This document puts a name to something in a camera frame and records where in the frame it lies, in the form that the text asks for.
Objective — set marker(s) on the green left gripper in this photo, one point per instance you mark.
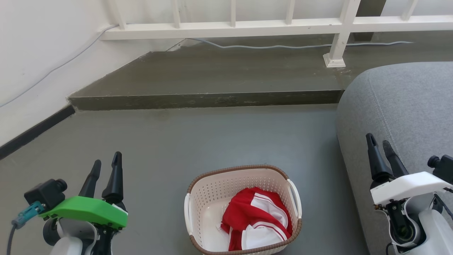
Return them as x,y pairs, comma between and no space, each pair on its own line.
86,210

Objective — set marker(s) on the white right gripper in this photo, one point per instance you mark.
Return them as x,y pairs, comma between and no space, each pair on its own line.
407,186

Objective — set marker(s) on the cream laundry basket brown rim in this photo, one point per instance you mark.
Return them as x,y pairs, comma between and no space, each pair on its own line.
208,205

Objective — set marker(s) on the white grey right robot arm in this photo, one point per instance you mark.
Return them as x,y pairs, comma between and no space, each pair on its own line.
424,230

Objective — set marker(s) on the grey fabric sofa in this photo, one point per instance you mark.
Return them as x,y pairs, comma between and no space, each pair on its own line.
403,106

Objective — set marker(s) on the black baseboard strip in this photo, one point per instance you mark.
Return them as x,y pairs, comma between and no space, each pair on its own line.
35,131

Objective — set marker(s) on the red and white garment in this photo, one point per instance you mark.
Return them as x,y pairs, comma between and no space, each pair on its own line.
247,212

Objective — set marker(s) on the raised concrete step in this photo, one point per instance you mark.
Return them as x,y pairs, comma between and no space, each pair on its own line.
212,78

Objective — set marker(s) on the dark pillar behind railing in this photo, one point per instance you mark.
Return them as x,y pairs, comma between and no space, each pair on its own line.
370,9

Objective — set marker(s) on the white wooden railing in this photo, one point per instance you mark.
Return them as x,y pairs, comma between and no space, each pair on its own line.
247,28

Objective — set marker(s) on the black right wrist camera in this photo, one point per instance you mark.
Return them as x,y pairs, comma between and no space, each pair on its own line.
442,166

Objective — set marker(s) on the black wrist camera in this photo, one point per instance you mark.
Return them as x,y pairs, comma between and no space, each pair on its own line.
442,166
46,193

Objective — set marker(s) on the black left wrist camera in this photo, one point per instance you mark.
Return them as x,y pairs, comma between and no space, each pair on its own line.
46,193

